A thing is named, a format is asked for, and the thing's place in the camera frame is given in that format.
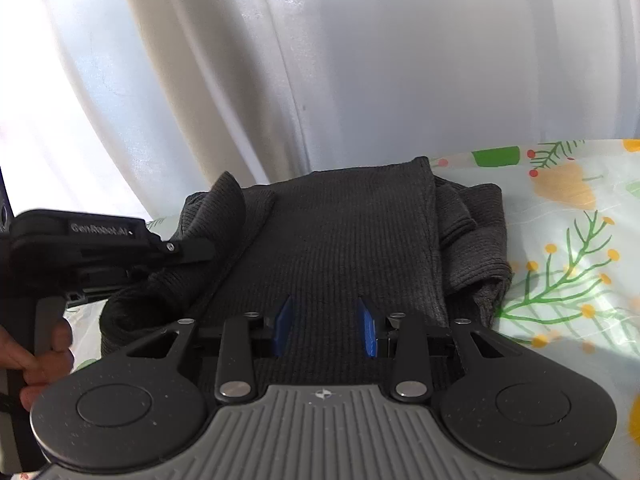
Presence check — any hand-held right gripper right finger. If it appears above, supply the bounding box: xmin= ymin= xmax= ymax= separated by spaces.
xmin=357 ymin=297 xmax=507 ymax=405

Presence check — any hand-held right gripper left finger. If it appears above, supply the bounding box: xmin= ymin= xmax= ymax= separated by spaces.
xmin=125 ymin=295 xmax=294 ymax=406

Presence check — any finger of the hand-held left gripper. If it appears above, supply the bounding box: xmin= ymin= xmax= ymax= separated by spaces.
xmin=165 ymin=236 xmax=218 ymax=267

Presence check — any dark grey ribbed sweater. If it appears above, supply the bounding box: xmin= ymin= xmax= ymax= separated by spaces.
xmin=100 ymin=156 xmax=516 ymax=393

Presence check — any person's left hand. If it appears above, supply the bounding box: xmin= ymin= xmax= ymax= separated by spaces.
xmin=0 ymin=317 xmax=77 ymax=412

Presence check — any floral printed bedsheet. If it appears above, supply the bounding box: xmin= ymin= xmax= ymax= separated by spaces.
xmin=65 ymin=137 xmax=640 ymax=480

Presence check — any white curtain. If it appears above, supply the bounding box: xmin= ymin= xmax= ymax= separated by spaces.
xmin=0 ymin=0 xmax=640 ymax=226

